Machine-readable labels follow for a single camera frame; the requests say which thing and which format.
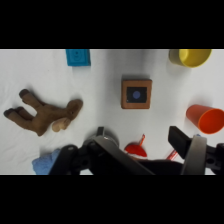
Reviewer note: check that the orange and red plush toy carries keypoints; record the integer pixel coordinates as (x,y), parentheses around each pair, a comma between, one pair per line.
(135,149)

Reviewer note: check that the blue cube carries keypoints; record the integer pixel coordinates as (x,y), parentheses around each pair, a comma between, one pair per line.
(78,57)

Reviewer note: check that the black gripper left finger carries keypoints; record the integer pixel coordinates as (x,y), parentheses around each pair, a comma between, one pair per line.
(110,156)

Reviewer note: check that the orange plastic cup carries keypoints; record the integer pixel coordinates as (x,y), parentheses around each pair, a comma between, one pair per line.
(206,119)

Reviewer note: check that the light blue plush toy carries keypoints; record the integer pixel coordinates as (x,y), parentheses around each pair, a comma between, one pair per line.
(45,164)

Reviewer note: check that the wooden block with dark inset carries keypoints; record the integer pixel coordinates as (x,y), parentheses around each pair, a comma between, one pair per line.
(136,94)

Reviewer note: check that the yellow plastic cup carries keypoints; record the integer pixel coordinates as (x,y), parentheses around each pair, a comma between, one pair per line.
(191,57)

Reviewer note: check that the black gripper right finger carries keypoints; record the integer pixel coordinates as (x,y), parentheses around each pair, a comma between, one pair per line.
(193,153)

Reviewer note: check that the brown plush moose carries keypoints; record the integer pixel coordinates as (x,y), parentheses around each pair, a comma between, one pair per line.
(45,115)

